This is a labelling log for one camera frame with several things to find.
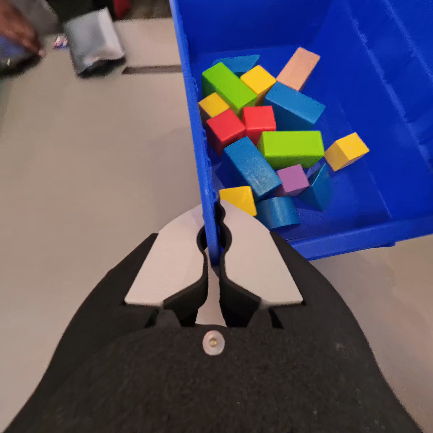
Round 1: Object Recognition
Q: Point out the blue plastic bin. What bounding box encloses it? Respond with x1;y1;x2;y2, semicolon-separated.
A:
169;0;433;266

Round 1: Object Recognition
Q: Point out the pile of coloured wooden blocks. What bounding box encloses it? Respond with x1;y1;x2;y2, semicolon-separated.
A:
198;47;371;230

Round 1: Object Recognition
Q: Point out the grey desk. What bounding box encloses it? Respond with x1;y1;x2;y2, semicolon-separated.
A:
0;17;433;420

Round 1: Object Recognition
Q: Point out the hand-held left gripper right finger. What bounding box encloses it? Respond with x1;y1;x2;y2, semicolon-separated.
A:
218;200;304;322

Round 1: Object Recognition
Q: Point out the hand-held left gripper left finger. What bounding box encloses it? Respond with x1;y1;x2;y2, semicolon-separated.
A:
125;205;209;322

